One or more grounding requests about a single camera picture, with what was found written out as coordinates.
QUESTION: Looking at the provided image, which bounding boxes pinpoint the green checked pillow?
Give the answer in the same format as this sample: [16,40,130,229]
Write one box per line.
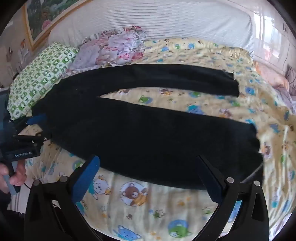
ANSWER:
[7,42,79,121]

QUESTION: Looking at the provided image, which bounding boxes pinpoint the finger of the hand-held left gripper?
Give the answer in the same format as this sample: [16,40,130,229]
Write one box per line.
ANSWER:
[10,114,48,130]
[16,133,49,145]

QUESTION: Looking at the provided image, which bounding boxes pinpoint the yellow cartoon bear bedsheet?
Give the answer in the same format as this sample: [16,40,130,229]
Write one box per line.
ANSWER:
[18,38,296,241]

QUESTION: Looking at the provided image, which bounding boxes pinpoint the black pants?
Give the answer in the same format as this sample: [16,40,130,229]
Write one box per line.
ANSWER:
[31,64,264,191]

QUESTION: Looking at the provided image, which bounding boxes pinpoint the gold framed flower painting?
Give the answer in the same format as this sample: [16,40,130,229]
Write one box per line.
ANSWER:
[22,0,93,51]

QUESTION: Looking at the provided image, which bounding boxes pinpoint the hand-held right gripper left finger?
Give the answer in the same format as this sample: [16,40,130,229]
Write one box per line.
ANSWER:
[24,155,100,241]

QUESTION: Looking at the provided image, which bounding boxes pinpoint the white striped headboard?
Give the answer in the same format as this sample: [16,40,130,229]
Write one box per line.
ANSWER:
[48,0,255,56]

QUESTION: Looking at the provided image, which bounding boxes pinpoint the pink purple floral pillow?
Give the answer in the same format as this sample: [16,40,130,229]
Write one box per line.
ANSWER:
[63,27,148,78]

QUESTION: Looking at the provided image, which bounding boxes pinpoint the person's left hand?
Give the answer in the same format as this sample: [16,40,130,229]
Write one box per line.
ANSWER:
[0,159,26,186]

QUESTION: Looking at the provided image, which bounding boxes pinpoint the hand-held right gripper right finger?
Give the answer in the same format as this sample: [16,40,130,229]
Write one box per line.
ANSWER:
[195,155,270,241]

